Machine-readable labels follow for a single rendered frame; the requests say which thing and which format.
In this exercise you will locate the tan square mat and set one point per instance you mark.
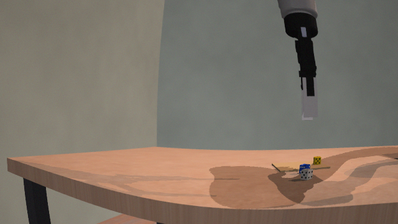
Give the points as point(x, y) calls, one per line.
point(295, 166)

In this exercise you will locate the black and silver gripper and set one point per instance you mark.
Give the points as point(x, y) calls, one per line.
point(303, 27)

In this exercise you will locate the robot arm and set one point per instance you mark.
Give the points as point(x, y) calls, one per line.
point(292, 6)

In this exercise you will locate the grey die with black pips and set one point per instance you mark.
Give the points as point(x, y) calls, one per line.
point(306, 174)

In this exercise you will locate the yellow die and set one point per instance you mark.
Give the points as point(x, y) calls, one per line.
point(317, 160)

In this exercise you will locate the blue die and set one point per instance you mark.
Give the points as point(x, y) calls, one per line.
point(304, 166)

